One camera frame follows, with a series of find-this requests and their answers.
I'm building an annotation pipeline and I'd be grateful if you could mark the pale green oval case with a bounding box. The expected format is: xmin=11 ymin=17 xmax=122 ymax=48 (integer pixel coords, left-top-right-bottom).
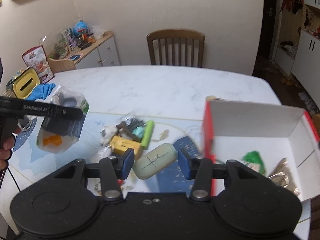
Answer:
xmin=133 ymin=143 xmax=178 ymax=180

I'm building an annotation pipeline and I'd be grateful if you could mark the clear bag with black items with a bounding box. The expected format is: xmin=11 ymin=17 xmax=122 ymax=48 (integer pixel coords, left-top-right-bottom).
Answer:
xmin=36 ymin=86 xmax=89 ymax=153

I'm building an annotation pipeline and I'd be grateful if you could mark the person's left hand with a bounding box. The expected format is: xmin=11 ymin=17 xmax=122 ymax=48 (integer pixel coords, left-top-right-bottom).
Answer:
xmin=0 ymin=126 xmax=21 ymax=170

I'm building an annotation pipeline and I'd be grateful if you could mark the yellow cardboard box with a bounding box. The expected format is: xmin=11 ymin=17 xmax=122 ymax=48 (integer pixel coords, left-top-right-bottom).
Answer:
xmin=110 ymin=135 xmax=143 ymax=160

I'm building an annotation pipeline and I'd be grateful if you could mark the yellow slotted container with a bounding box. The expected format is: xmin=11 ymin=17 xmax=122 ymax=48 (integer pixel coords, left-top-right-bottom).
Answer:
xmin=12 ymin=68 xmax=40 ymax=99

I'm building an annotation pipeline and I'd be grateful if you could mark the blue cloth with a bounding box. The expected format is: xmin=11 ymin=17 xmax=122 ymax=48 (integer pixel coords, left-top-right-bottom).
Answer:
xmin=26 ymin=83 xmax=56 ymax=101

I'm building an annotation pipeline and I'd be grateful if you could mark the white tooth plush toy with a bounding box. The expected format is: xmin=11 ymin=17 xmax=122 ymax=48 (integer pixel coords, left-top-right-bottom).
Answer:
xmin=100 ymin=126 xmax=118 ymax=146

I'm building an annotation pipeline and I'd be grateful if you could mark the turquoise small object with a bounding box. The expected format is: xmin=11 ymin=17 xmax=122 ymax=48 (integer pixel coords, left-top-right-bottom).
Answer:
xmin=132 ymin=126 xmax=145 ymax=139

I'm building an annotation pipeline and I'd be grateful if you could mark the red and white cardboard box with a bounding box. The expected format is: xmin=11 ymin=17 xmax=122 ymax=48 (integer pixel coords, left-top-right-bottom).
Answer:
xmin=202 ymin=100 xmax=319 ymax=201

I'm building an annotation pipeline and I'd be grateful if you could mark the green cylinder tube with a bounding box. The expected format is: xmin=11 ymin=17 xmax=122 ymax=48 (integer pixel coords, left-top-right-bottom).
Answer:
xmin=141 ymin=120 xmax=155 ymax=149

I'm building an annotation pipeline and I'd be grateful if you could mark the green packet in box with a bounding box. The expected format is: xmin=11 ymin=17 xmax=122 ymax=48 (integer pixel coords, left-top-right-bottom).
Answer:
xmin=241 ymin=151 xmax=266 ymax=176

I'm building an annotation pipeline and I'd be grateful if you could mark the red snack bag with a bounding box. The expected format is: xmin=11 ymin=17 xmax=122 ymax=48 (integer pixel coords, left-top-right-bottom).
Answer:
xmin=22 ymin=46 xmax=54 ymax=83

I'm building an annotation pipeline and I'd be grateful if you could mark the light wooden child chair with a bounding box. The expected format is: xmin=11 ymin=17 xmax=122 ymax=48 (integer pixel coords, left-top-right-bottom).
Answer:
xmin=48 ymin=59 xmax=76 ymax=74

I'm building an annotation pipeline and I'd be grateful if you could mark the blue globe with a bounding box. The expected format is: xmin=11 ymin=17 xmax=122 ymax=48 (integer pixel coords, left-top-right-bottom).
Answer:
xmin=73 ymin=21 xmax=88 ymax=36

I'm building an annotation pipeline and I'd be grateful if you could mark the white sideboard cabinet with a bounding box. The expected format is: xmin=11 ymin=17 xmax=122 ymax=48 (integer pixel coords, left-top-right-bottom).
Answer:
xmin=65 ymin=31 xmax=120 ymax=69

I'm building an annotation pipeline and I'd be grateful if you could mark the brown wooden chair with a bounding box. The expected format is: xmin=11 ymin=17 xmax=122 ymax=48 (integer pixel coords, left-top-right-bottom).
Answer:
xmin=146 ymin=29 xmax=205 ymax=68

